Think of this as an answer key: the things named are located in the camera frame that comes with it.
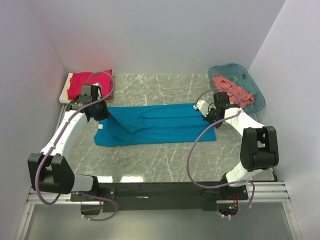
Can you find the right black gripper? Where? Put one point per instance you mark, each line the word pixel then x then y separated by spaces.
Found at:
pixel 207 118

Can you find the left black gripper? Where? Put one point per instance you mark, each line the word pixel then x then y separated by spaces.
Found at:
pixel 105 113

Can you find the blue t-shirt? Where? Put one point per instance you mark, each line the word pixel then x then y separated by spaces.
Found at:
pixel 154 124

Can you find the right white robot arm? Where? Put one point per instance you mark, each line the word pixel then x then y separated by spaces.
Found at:
pixel 259 143

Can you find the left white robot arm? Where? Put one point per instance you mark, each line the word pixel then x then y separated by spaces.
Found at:
pixel 49 170

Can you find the folded magenta t-shirt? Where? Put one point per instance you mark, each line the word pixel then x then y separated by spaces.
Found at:
pixel 81 78

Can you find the folded white t-shirt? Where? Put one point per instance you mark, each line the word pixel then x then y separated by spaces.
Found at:
pixel 63 98

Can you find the salmon pink t-shirt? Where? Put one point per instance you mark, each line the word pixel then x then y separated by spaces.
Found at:
pixel 236 94

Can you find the teal plastic basket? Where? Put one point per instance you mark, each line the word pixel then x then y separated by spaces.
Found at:
pixel 240 77

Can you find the black base beam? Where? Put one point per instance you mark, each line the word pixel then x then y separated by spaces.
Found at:
pixel 142 196

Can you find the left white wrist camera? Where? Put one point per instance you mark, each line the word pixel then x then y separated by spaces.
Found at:
pixel 97 84

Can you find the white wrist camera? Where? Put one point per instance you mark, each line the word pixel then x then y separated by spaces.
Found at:
pixel 97 84
pixel 202 106

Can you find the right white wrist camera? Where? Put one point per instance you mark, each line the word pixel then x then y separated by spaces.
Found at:
pixel 202 106

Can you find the aluminium frame rail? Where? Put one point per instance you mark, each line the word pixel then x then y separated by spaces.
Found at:
pixel 265 192

